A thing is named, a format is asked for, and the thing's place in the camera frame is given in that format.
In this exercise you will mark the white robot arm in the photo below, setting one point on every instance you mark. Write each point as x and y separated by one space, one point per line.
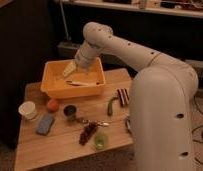
158 102

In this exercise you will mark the bunch of dark grapes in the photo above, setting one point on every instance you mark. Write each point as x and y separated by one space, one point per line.
87 133

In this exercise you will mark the green chili pepper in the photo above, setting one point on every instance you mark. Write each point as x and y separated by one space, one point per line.
110 105

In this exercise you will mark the silver metal tool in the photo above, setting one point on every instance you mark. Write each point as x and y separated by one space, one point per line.
83 120

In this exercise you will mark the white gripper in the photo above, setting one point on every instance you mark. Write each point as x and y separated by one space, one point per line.
84 58

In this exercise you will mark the orange plastic bin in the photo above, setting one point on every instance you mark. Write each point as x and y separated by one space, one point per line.
55 86

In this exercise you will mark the blue sponge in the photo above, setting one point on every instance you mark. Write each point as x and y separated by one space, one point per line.
45 124

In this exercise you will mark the white paper cup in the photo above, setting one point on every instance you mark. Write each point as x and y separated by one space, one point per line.
28 110

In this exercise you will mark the crumpled blue cloth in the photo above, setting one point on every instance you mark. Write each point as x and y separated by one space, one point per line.
127 124

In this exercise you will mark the orange fruit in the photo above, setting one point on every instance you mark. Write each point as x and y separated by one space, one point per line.
52 105

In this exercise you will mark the dark metal cup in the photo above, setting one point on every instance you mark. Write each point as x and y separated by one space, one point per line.
70 112

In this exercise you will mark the wooden table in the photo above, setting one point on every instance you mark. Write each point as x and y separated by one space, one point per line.
62 143

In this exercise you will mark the white marker in bin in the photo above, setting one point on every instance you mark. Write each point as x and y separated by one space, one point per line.
78 83

